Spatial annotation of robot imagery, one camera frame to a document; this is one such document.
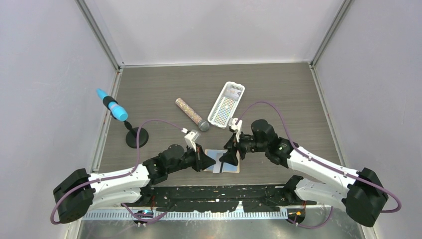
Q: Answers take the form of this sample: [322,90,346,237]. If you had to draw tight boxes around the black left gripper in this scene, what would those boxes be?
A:
[167,143,215,174]

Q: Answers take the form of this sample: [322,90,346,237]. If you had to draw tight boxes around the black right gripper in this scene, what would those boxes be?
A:
[219,130,268,167]

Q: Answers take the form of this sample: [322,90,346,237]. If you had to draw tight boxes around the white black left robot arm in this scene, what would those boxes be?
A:
[50,144,215,225]

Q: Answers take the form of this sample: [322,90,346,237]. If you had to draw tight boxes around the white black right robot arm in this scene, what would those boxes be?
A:
[219,118,389,227]

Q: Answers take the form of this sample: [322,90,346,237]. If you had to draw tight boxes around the card in white basket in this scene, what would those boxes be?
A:
[225,87,242,101]

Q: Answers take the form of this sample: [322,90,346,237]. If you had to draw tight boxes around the white plastic mesh basket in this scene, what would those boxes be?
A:
[207,82,245,128]

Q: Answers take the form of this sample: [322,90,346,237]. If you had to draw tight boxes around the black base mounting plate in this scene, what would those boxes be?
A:
[136,185,303,213]

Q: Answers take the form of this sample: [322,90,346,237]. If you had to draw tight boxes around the black round microphone stand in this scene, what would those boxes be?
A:
[124,120,149,148]

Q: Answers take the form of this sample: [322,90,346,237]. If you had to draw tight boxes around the blue microphone on stand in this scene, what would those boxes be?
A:
[96,88,128,121]

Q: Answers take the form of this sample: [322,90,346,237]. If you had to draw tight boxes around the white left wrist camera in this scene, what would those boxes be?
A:
[182,128,201,152]

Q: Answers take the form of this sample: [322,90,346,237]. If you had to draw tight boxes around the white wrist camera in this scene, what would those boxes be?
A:
[228,118,243,133]
[182,128,201,152]

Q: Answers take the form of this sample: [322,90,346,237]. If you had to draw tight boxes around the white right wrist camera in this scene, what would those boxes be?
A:
[228,118,243,133]

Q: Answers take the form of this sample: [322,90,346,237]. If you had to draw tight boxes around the glitter handle microphone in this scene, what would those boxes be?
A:
[175,98,210,132]

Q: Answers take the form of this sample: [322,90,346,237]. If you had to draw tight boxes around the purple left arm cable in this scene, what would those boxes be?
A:
[50,119,189,227]

